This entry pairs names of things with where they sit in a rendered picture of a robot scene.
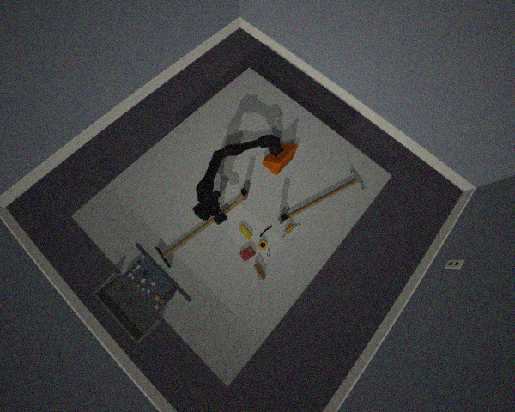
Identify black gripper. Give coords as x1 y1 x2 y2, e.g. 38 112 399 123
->
211 203 227 225

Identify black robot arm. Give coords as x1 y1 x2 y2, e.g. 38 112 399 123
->
192 134 284 221

